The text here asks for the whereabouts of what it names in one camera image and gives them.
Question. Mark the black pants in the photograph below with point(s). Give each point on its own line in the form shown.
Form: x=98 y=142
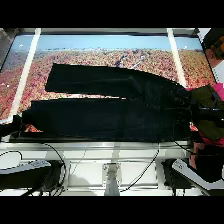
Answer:
x=100 y=120

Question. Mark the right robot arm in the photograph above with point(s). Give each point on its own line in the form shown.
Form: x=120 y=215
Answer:
x=191 y=171

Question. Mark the dark olive garment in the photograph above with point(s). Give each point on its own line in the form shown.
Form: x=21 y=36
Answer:
x=203 y=95

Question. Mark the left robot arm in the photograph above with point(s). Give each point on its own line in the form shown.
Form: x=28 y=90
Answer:
x=23 y=165

